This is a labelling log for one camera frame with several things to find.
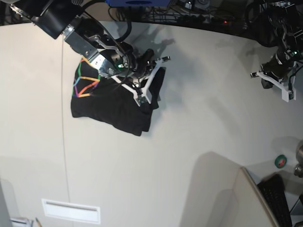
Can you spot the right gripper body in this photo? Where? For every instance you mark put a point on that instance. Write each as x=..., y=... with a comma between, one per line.
x=136, y=65

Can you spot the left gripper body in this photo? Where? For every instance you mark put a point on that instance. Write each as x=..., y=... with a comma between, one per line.
x=278, y=67

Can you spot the black t-shirt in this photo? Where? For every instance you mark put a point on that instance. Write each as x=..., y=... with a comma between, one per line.
x=103, y=100

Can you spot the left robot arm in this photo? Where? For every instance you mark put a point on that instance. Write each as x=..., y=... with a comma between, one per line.
x=277, y=23

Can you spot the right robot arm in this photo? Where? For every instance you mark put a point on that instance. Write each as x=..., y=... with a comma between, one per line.
x=88, y=37

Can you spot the green tape roll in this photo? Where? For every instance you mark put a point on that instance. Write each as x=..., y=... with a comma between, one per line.
x=280, y=161

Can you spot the metal cylinder stand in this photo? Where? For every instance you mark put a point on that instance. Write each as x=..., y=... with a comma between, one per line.
x=298, y=169

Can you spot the black keyboard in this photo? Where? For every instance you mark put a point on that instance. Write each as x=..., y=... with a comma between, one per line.
x=273, y=191

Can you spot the white partition panel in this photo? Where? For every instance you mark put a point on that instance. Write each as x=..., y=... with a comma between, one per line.
x=252, y=210

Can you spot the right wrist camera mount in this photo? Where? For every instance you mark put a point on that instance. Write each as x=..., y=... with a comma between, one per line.
x=140, y=87

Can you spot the white cable tray lid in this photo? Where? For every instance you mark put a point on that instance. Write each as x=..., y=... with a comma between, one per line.
x=71, y=211

